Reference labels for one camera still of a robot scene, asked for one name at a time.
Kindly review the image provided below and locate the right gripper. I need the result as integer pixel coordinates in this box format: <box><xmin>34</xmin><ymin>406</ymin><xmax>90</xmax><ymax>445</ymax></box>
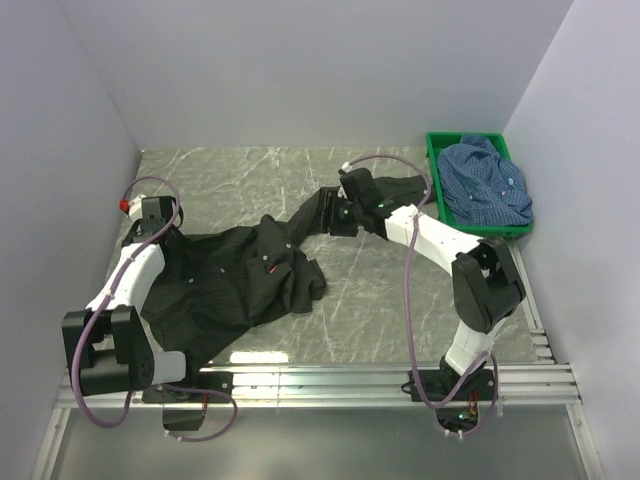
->
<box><xmin>311</xmin><ymin>191</ymin><xmax>363</xmax><ymax>239</ymax></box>

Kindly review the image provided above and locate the black pinstripe long sleeve shirt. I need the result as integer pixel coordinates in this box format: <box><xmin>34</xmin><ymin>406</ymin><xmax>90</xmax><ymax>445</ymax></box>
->
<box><xmin>139</xmin><ymin>173</ymin><xmax>432</xmax><ymax>374</ymax></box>

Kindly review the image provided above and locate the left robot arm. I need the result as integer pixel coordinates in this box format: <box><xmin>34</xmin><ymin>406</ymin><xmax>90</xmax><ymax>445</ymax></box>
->
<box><xmin>62</xmin><ymin>195</ymin><xmax>202</xmax><ymax>402</ymax></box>

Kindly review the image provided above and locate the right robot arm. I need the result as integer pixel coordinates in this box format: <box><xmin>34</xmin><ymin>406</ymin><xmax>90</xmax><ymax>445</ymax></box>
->
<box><xmin>319</xmin><ymin>168</ymin><xmax>526</xmax><ymax>400</ymax></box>

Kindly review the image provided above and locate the blue checked long sleeve shirt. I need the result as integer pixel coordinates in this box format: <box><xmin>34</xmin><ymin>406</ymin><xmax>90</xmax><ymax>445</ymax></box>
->
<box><xmin>437</xmin><ymin>134</ymin><xmax>533</xmax><ymax>227</ymax></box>

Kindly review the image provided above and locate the green plastic bin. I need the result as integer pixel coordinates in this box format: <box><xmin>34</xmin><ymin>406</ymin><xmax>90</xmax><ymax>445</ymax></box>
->
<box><xmin>426</xmin><ymin>132</ymin><xmax>533</xmax><ymax>239</ymax></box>

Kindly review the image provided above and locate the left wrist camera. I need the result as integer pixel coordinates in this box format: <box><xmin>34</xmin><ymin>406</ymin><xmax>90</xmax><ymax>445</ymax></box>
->
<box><xmin>119</xmin><ymin>194</ymin><xmax>146</xmax><ymax>221</ymax></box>

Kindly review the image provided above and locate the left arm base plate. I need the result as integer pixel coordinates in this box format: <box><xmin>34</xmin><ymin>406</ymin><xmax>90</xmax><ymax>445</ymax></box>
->
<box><xmin>141</xmin><ymin>371</ymin><xmax>233</xmax><ymax>433</ymax></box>

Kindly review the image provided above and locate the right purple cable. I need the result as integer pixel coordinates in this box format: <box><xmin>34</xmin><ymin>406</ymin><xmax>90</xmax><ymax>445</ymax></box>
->
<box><xmin>347</xmin><ymin>154</ymin><xmax>500</xmax><ymax>435</ymax></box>

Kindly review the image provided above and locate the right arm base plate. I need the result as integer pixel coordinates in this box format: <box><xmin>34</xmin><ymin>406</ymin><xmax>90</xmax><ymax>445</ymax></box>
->
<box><xmin>419</xmin><ymin>368</ymin><xmax>499</xmax><ymax>439</ymax></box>

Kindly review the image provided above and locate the aluminium mounting rail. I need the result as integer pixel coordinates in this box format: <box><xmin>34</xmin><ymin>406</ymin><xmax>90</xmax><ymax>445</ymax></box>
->
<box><xmin>33</xmin><ymin>237</ymin><xmax>605</xmax><ymax>479</ymax></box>

